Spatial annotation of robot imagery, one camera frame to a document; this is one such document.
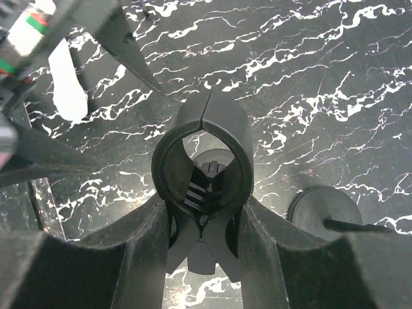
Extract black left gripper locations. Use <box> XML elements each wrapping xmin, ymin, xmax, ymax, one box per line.
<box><xmin>0</xmin><ymin>0</ymin><xmax>81</xmax><ymax>107</ymax></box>

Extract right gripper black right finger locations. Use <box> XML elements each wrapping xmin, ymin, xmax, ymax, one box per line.
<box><xmin>238</xmin><ymin>197</ymin><xmax>411</xmax><ymax>308</ymax></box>

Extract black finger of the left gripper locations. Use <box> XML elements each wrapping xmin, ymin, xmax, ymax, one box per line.
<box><xmin>71</xmin><ymin>1</ymin><xmax>165</xmax><ymax>96</ymax></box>
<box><xmin>1</xmin><ymin>118</ymin><xmax>100</xmax><ymax>187</ymax></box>

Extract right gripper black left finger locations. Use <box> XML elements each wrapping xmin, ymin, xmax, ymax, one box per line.
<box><xmin>1</xmin><ymin>195</ymin><xmax>169</xmax><ymax>308</ymax></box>

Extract white handheld microphone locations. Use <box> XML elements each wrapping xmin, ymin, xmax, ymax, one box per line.
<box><xmin>48</xmin><ymin>38</ymin><xmax>88</xmax><ymax>122</ymax></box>

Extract black round-base mic stand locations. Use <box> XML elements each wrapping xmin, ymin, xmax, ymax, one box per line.
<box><xmin>151</xmin><ymin>89</ymin><xmax>254</xmax><ymax>282</ymax></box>

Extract black stand with purple mic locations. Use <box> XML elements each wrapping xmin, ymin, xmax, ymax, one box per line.
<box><xmin>286</xmin><ymin>186</ymin><xmax>394</xmax><ymax>241</ymax></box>

